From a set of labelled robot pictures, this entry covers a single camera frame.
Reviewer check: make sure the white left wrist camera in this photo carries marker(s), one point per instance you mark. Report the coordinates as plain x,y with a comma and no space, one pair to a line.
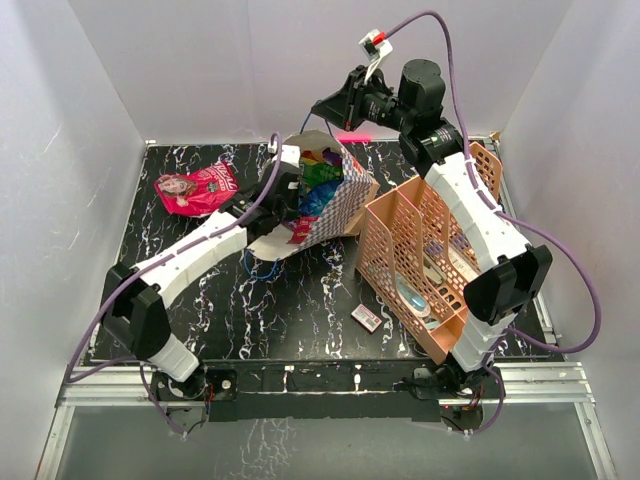
290,155

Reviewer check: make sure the blue snack packet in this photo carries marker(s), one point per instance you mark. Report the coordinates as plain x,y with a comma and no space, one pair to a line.
318,198

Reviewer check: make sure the checkered paper bag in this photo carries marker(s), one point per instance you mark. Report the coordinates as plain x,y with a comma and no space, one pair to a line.
342,217

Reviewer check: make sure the small red white box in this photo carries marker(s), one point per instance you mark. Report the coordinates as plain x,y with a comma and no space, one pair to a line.
366,318

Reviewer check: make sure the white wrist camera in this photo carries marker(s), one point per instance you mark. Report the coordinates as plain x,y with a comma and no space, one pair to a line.
376,47
290,155

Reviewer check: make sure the green snack packet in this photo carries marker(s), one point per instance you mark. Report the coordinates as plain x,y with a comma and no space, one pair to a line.
314,174

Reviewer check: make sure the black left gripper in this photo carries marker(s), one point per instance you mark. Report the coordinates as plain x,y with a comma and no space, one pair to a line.
293,213

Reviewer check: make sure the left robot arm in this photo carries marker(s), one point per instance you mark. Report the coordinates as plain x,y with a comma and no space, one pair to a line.
136,299

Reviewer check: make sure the pink snack bag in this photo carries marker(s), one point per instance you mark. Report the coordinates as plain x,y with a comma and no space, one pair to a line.
197,194

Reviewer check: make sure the pink mesh file organizer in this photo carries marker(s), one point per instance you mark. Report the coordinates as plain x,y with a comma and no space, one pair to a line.
410,231

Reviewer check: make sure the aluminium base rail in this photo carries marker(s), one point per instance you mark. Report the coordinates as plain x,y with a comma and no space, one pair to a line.
346,389

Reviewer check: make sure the red snack packet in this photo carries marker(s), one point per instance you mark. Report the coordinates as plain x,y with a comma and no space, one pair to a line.
300,228

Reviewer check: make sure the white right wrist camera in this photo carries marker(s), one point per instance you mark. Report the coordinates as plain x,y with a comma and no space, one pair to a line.
376,47

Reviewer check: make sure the blue tape dispenser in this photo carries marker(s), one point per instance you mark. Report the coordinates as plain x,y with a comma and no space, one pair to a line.
413,300

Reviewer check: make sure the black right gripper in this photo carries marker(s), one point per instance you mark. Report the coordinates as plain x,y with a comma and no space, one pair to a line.
343,109

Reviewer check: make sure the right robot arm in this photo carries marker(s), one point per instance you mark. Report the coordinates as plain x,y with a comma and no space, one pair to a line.
510,269

